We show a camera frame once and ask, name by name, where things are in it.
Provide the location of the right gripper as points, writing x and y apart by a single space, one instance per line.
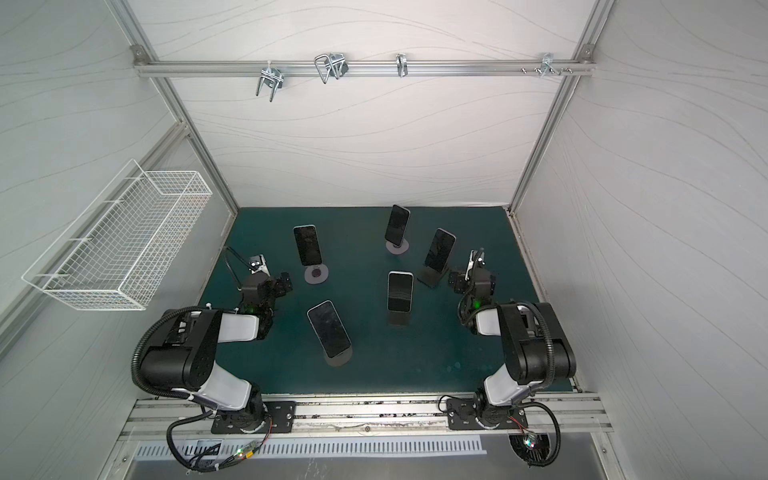
459 282

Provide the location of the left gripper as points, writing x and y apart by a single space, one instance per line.
280 285

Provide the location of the teal phone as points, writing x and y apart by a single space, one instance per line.
329 329

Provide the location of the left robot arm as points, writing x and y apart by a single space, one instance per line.
176 357

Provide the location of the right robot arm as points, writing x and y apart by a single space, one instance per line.
535 349

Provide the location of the dark angular stand right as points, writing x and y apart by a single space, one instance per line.
431 277

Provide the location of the purple phone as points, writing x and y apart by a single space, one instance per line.
440 249

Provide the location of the back left round stand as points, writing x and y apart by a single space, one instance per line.
316 274

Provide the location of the round stand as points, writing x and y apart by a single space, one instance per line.
397 249
316 274
339 359

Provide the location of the white centre phone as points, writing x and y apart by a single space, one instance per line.
400 291

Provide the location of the dark centre stand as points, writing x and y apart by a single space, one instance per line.
400 319

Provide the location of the back centre round stand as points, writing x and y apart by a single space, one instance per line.
397 249

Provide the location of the front left round stand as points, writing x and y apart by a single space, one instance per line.
339 359

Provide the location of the green table mat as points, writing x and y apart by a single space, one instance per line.
435 353

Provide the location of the left metal clamp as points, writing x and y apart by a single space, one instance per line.
271 80

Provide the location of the metal clamp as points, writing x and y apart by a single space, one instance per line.
547 68
331 65
401 65
271 80

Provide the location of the right metal clamp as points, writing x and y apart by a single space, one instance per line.
547 68

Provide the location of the aluminium crossbar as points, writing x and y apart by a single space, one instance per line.
357 68

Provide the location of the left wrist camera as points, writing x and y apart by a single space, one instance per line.
257 264

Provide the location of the white wire basket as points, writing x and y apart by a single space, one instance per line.
114 255

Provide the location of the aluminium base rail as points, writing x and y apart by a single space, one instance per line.
413 414

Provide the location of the white slotted cable duct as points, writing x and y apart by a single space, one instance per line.
325 447

